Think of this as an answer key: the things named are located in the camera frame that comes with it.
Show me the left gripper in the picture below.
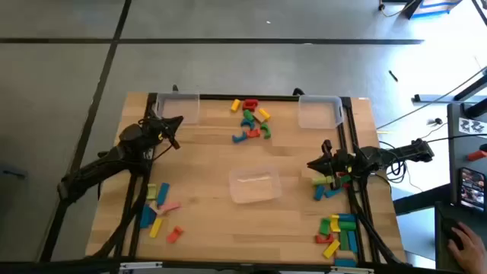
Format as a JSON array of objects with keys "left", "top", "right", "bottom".
[{"left": 146, "top": 110, "right": 184, "bottom": 150}]

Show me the white marker paper sheet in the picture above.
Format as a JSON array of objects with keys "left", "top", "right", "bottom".
[{"left": 458, "top": 116, "right": 487, "bottom": 135}]

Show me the dark side desk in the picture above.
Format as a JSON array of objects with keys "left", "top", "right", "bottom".
[{"left": 447, "top": 101, "right": 487, "bottom": 209}]

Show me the smartphone with lit screen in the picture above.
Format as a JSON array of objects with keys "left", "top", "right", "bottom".
[{"left": 458, "top": 167, "right": 487, "bottom": 212}]

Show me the black metal stand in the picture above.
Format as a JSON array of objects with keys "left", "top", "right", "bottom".
[{"left": 412, "top": 66, "right": 487, "bottom": 119}]

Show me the clear plastic bin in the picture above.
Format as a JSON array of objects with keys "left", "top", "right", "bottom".
[
  {"left": 298, "top": 94, "right": 345, "bottom": 130},
  {"left": 154, "top": 92, "right": 201, "bottom": 126},
  {"left": 228, "top": 167, "right": 283, "bottom": 205}
]

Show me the yellow plank block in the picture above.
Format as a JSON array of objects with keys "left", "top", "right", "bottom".
[
  {"left": 322, "top": 238, "right": 342, "bottom": 260},
  {"left": 148, "top": 217, "right": 164, "bottom": 239}
]

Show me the blue white sign board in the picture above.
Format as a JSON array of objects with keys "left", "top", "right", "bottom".
[{"left": 403, "top": 0, "right": 463, "bottom": 20}]

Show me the black aluminium table frame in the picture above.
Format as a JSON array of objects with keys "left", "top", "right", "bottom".
[{"left": 85, "top": 92, "right": 410, "bottom": 274}]

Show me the pink plank block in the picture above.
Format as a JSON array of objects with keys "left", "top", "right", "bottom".
[{"left": 158, "top": 201, "right": 182, "bottom": 215}]

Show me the grey floor cable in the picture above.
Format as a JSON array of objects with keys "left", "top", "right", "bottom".
[{"left": 375, "top": 67, "right": 487, "bottom": 130}]

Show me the light green cylinder block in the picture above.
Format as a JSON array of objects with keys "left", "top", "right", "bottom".
[{"left": 311, "top": 175, "right": 336, "bottom": 186}]

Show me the black computer mouse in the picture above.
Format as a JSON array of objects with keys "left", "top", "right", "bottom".
[{"left": 441, "top": 216, "right": 467, "bottom": 250}]

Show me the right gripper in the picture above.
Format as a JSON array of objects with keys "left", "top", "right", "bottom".
[{"left": 307, "top": 139, "right": 357, "bottom": 190}]

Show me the orange tool handle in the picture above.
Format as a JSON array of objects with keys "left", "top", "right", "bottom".
[{"left": 466, "top": 149, "right": 487, "bottom": 162}]

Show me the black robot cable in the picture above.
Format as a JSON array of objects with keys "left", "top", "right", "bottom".
[{"left": 378, "top": 140, "right": 410, "bottom": 186}]

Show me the yellow floor cable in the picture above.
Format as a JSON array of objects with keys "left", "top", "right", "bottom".
[{"left": 378, "top": 0, "right": 418, "bottom": 19}]

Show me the person's hand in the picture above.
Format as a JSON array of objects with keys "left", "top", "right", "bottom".
[{"left": 447, "top": 221, "right": 487, "bottom": 274}]

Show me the black mouse pad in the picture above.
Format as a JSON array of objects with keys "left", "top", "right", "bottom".
[{"left": 434, "top": 200, "right": 487, "bottom": 273}]

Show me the silver edge bracket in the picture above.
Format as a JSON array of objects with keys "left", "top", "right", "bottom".
[
  {"left": 119, "top": 261, "right": 164, "bottom": 272},
  {"left": 329, "top": 265, "right": 376, "bottom": 274}
]

